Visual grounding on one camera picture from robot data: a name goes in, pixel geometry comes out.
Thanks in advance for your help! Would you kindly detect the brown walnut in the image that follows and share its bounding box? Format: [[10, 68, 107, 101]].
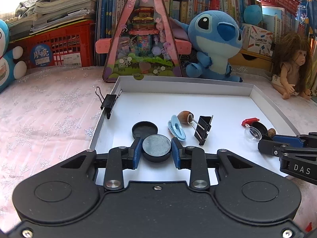
[[267, 128, 276, 138], [177, 111, 194, 125]]

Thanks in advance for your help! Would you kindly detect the clear plastic dome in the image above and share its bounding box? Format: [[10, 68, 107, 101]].
[[244, 126, 262, 142]]

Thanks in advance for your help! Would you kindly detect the black binder clip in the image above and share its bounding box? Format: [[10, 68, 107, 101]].
[[187, 113, 213, 146], [95, 86, 122, 119]]

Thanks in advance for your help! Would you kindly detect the light blue plastic clip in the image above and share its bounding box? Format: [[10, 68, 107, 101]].
[[168, 115, 186, 142]]

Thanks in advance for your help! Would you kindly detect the black round puck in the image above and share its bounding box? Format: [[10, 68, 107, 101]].
[[142, 134, 171, 163]]

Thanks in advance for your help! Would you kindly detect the black round lid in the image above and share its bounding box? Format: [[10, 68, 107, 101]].
[[132, 121, 158, 139], [252, 121, 268, 136]]

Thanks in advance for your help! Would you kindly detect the black round open lid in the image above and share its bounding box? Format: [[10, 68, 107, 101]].
[[132, 121, 158, 139]]

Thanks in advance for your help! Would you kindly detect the red crayon in tray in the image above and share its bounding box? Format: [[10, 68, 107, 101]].
[[241, 118, 260, 127]]

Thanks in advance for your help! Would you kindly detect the brown walnut in tray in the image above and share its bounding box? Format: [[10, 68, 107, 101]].
[[177, 111, 194, 125]]

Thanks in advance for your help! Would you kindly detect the white cardboard tray box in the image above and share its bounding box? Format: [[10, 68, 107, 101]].
[[90, 76, 299, 173]]

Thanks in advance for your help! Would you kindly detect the black binder clip on edge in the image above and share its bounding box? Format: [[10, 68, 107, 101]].
[[95, 86, 122, 119]]

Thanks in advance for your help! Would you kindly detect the brown haired doll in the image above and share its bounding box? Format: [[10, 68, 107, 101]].
[[271, 32, 312, 100]]

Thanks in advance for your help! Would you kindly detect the wooden drawer shelf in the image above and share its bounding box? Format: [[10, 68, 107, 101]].
[[228, 49, 271, 71]]

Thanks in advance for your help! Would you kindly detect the white pencil print box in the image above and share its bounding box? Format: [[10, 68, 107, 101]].
[[242, 24, 273, 56]]

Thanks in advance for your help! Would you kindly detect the pink triangular toy house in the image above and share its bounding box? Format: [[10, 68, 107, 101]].
[[96, 0, 191, 82]]

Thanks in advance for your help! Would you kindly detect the red plastic crate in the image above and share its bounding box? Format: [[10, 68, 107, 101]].
[[9, 19, 95, 69]]

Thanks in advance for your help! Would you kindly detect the row of shelf books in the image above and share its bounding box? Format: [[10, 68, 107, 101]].
[[95, 0, 308, 66]]

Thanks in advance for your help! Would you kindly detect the blue Stitch plush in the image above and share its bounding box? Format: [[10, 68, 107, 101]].
[[170, 10, 243, 82]]

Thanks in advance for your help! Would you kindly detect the blue white plush toy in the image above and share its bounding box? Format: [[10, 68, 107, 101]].
[[243, 0, 262, 25]]

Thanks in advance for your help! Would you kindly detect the Doraemon plush toy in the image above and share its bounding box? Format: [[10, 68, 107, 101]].
[[0, 20, 27, 92]]

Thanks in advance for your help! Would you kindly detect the stack of books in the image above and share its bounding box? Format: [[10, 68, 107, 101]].
[[5, 0, 97, 40]]

